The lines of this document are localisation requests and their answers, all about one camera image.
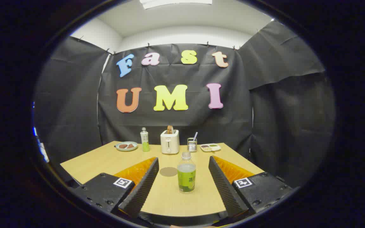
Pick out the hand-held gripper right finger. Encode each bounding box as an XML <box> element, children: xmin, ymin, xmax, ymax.
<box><xmin>208</xmin><ymin>155</ymin><xmax>294</xmax><ymax>219</ymax></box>

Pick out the ceiling light panel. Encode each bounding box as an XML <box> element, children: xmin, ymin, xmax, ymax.
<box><xmin>140</xmin><ymin>0</ymin><xmax>213</xmax><ymax>9</ymax></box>

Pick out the green label juice bottle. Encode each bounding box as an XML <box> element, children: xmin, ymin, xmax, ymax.
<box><xmin>177</xmin><ymin>152</ymin><xmax>196</xmax><ymax>193</ymax></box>

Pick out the wooden table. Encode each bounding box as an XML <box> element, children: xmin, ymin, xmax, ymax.
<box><xmin>60</xmin><ymin>141</ymin><xmax>265</xmax><ymax>217</ymax></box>

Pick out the slim green drink bottle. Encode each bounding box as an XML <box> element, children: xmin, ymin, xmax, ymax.
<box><xmin>140</xmin><ymin>127</ymin><xmax>150</xmax><ymax>152</ymax></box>

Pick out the pale green plate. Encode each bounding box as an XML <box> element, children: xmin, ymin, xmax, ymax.
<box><xmin>115</xmin><ymin>141</ymin><xmax>138</xmax><ymax>152</ymax></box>

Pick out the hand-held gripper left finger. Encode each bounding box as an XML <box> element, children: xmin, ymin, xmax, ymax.
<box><xmin>73</xmin><ymin>157</ymin><xmax>160</xmax><ymax>219</ymax></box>

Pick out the white toaster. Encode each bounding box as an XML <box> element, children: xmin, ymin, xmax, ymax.
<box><xmin>160</xmin><ymin>130</ymin><xmax>180</xmax><ymax>155</ymax></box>

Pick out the white divided dish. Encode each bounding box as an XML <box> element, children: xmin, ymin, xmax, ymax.
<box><xmin>200</xmin><ymin>143</ymin><xmax>221</xmax><ymax>152</ymax></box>

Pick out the round brown coaster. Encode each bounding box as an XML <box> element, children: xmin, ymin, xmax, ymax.
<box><xmin>159</xmin><ymin>167</ymin><xmax>178</xmax><ymax>177</ymax></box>

